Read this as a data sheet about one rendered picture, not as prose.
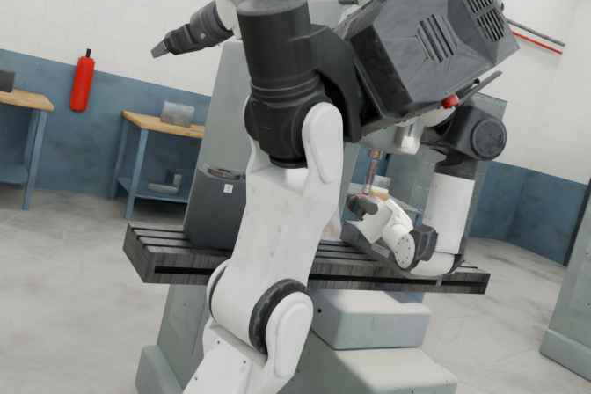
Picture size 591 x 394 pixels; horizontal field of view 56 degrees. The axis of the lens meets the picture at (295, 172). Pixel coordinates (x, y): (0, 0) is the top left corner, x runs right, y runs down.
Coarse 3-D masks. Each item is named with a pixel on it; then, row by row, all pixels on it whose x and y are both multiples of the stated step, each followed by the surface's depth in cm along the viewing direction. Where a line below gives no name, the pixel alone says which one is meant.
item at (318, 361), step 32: (320, 352) 155; (352, 352) 151; (384, 352) 157; (416, 352) 162; (288, 384) 166; (320, 384) 153; (352, 384) 142; (384, 384) 138; (416, 384) 144; (448, 384) 150
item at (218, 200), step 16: (208, 176) 142; (224, 176) 145; (240, 176) 149; (192, 192) 152; (208, 192) 142; (224, 192) 144; (240, 192) 146; (192, 208) 149; (208, 208) 143; (224, 208) 145; (240, 208) 147; (192, 224) 147; (208, 224) 144; (224, 224) 146; (240, 224) 148; (192, 240) 145; (208, 240) 145; (224, 240) 147
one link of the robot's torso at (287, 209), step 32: (320, 128) 89; (256, 160) 102; (320, 160) 91; (256, 192) 100; (288, 192) 95; (320, 192) 95; (256, 224) 99; (288, 224) 95; (320, 224) 101; (256, 256) 98; (288, 256) 98; (224, 288) 100; (256, 288) 96; (288, 288) 98; (224, 320) 100; (256, 320) 94
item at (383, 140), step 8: (392, 128) 162; (416, 128) 166; (368, 136) 160; (376, 136) 160; (384, 136) 161; (392, 136) 162; (416, 136) 167; (360, 144) 166; (368, 144) 161; (376, 144) 160; (384, 144) 162; (392, 144) 163; (416, 144) 168; (392, 152) 166; (400, 152) 166; (408, 152) 167
